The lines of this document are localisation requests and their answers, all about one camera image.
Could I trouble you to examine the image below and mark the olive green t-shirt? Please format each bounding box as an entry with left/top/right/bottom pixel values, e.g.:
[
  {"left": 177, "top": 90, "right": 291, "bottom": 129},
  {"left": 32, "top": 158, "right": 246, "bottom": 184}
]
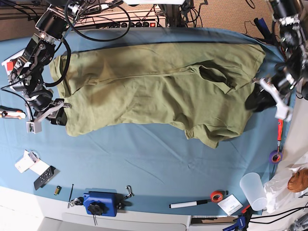
[{"left": 49, "top": 42, "right": 267, "bottom": 149}]

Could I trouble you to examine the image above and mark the small yellow battery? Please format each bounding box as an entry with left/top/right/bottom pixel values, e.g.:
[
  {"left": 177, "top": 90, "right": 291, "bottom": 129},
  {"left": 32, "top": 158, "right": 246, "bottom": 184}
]
[{"left": 54, "top": 185, "right": 62, "bottom": 195}]

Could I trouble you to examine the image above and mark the blue bar clamp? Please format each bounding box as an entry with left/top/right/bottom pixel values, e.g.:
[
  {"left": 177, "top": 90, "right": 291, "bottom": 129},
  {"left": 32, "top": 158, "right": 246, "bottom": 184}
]
[{"left": 223, "top": 205, "right": 253, "bottom": 231}]

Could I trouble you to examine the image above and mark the orange screwdriver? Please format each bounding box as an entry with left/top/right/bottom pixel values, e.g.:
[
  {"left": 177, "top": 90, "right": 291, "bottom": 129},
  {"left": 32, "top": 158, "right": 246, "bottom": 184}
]
[{"left": 277, "top": 119, "right": 283, "bottom": 153}]

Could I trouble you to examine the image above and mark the translucent plastic cup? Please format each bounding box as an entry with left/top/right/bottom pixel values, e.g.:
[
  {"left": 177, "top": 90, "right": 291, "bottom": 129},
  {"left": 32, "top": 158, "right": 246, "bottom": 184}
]
[{"left": 240, "top": 172, "right": 267, "bottom": 211}]

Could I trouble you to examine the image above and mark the white card packet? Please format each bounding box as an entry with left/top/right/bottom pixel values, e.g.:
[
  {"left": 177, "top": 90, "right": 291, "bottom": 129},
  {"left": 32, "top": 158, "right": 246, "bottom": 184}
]
[{"left": 14, "top": 150, "right": 50, "bottom": 175}]

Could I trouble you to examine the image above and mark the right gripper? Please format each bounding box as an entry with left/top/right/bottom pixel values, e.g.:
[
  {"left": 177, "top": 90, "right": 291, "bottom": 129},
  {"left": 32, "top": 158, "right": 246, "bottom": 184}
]
[{"left": 34, "top": 98, "right": 72, "bottom": 122}]

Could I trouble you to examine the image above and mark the blue table clamp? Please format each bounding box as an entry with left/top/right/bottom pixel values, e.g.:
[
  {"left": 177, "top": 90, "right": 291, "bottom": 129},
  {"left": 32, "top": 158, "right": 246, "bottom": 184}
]
[{"left": 68, "top": 191, "right": 125, "bottom": 226}]

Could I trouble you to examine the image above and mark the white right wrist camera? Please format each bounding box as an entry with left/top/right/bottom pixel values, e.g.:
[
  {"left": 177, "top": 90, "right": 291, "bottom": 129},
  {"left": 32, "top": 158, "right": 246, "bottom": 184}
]
[{"left": 26, "top": 121, "right": 42, "bottom": 134}]

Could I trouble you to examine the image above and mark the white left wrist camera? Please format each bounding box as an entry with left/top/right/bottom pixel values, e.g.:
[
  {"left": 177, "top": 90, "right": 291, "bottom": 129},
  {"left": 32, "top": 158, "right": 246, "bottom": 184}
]
[{"left": 275, "top": 103, "right": 293, "bottom": 122}]

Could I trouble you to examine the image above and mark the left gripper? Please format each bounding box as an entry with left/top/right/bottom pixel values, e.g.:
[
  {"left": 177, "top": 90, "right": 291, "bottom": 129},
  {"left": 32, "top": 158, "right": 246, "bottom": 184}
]
[{"left": 252, "top": 78, "right": 290, "bottom": 108}]

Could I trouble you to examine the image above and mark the paper with orange block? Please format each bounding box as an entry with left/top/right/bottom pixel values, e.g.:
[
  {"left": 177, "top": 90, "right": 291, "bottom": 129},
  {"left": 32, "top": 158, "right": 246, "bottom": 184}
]
[{"left": 1, "top": 49, "right": 31, "bottom": 76}]

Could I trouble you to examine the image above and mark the blue table cloth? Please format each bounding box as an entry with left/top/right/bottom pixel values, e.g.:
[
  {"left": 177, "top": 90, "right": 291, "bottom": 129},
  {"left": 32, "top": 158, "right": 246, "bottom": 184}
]
[{"left": 0, "top": 26, "right": 299, "bottom": 216}]

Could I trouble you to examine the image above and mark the black power strip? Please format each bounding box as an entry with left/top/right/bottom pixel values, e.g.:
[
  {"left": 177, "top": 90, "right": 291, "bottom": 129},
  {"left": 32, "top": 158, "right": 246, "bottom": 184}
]
[{"left": 112, "top": 20, "right": 166, "bottom": 28}]

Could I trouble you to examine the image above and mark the orange white utility knife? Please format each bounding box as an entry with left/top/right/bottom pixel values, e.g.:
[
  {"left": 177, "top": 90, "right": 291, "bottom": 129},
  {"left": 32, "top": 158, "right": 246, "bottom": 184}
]
[{"left": 0, "top": 105, "right": 26, "bottom": 119}]

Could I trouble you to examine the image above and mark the white plastic bag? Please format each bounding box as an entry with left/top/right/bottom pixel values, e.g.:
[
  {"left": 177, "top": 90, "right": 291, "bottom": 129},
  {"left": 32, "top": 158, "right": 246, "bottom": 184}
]
[{"left": 264, "top": 154, "right": 308, "bottom": 214}]

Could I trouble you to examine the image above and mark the white paper note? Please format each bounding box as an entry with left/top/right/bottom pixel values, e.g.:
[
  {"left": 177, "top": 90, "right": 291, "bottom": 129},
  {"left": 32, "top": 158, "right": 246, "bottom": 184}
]
[{"left": 218, "top": 194, "right": 243, "bottom": 216}]

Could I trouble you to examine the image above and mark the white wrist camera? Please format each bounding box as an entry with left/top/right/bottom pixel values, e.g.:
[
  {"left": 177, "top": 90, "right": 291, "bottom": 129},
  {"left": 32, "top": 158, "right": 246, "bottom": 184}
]
[
  {"left": 275, "top": 103, "right": 293, "bottom": 122},
  {"left": 26, "top": 121, "right": 42, "bottom": 134}
]

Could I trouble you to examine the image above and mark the black remote control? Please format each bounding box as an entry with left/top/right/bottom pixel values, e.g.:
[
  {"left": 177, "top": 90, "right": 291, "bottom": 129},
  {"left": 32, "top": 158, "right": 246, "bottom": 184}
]
[{"left": 34, "top": 166, "right": 56, "bottom": 191}]

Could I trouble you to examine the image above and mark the brown wooden object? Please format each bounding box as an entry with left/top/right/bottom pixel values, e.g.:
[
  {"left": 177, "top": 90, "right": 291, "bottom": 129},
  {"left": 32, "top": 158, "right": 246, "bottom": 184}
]
[{"left": 287, "top": 168, "right": 308, "bottom": 193}]

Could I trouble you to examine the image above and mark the white black marker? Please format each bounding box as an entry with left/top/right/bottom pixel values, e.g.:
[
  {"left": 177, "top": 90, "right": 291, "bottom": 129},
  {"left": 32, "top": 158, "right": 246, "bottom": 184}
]
[{"left": 169, "top": 199, "right": 212, "bottom": 209}]

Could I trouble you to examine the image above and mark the purple tape roll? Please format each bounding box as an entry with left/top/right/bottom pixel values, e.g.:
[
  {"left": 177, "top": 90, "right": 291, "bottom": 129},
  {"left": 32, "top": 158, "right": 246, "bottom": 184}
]
[{"left": 269, "top": 150, "right": 283, "bottom": 164}]

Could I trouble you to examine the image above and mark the metal carabiner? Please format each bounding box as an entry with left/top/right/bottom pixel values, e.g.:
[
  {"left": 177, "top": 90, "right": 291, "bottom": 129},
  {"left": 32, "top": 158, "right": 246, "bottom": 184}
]
[{"left": 124, "top": 185, "right": 134, "bottom": 200}]

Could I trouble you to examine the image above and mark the red tape roll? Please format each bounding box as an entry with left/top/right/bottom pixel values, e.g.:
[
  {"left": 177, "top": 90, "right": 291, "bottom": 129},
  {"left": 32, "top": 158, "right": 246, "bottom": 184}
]
[{"left": 210, "top": 191, "right": 225, "bottom": 203}]

